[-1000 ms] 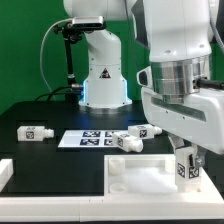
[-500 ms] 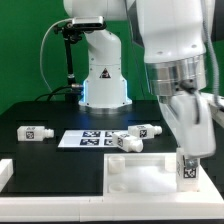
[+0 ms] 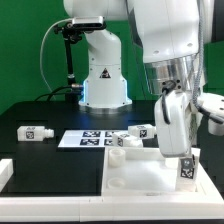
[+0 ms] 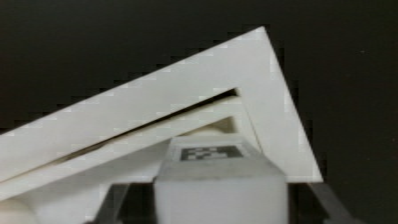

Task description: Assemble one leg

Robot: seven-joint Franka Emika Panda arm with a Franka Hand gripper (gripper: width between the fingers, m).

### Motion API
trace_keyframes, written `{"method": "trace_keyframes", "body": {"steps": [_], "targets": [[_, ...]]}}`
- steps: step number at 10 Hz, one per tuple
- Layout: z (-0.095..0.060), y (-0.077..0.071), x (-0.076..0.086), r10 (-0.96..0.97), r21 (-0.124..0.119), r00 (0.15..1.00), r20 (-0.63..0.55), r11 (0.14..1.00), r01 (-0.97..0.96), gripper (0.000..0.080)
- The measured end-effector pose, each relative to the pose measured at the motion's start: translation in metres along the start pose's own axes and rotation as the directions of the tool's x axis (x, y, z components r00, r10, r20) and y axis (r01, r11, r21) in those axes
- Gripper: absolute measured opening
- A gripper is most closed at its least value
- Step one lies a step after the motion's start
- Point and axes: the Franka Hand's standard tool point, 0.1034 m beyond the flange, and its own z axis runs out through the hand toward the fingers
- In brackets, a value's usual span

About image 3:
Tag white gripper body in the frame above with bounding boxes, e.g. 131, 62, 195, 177
154, 89, 224, 158

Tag white square tabletop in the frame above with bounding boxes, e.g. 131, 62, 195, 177
101, 147, 222, 202

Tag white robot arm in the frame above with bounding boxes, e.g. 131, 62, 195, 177
63, 0, 224, 157

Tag white U-shaped fence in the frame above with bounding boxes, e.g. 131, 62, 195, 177
0, 156, 224, 223

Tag white sheet with tags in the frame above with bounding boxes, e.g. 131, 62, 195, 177
58, 130, 114, 148

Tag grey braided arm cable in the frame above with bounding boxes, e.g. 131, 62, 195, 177
191, 0, 224, 125

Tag black cables on table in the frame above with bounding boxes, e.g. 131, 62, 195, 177
35, 83, 84, 102

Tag black camera stand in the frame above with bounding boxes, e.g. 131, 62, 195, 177
54, 22, 82, 103

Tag grey background camera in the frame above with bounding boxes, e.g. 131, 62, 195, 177
72, 16, 104, 30

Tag grey camera cable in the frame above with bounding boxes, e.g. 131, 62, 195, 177
39, 18, 73, 94

